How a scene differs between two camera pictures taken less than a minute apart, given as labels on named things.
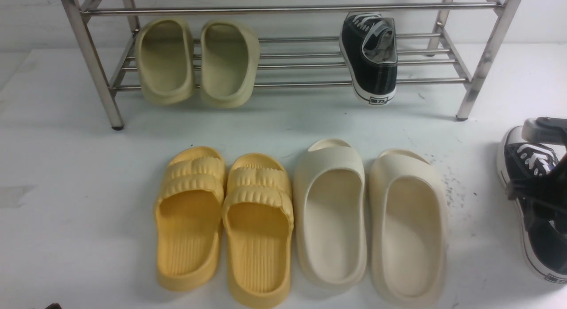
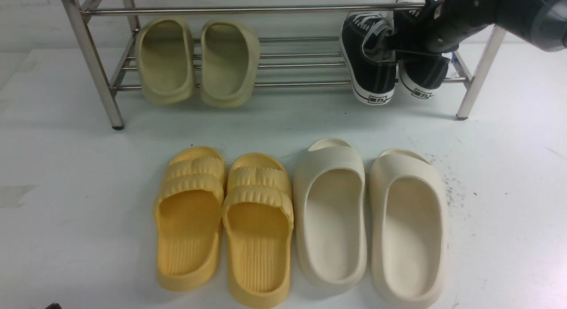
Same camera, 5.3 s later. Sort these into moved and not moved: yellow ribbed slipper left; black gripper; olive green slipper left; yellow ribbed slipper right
Moved: black gripper
Not moved: yellow ribbed slipper left; olive green slipper left; yellow ribbed slipper right
